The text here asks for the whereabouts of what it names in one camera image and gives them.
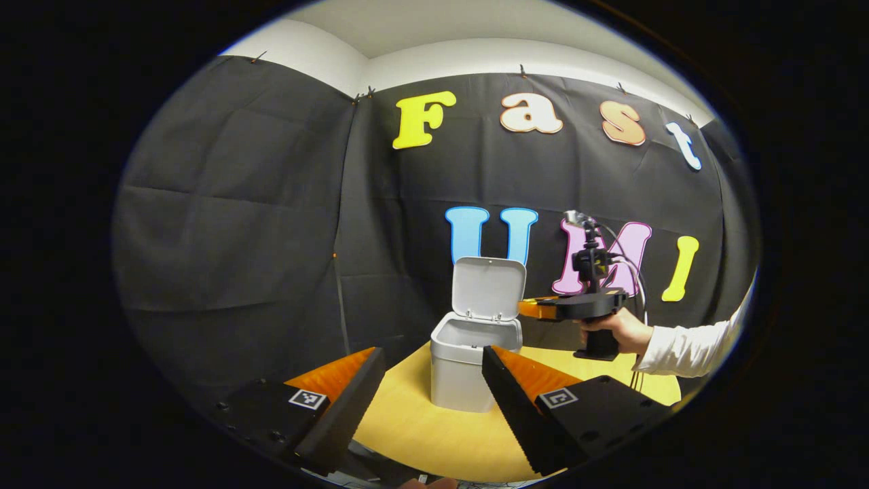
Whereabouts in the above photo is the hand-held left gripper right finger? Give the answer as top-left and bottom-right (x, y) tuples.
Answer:
(481, 345), (674, 476)

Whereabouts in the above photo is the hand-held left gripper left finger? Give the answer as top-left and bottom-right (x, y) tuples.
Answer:
(207, 347), (388, 477)

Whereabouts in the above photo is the white desktop garbage bin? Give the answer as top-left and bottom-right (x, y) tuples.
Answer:
(430, 256), (528, 414)

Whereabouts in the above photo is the wooden desktop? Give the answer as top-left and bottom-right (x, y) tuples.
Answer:
(353, 342), (682, 484)

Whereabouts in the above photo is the black backdrop cloth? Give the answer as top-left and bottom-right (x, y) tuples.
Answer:
(112, 54), (760, 408)

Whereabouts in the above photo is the black cable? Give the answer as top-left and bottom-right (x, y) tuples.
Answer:
(608, 255), (646, 392)

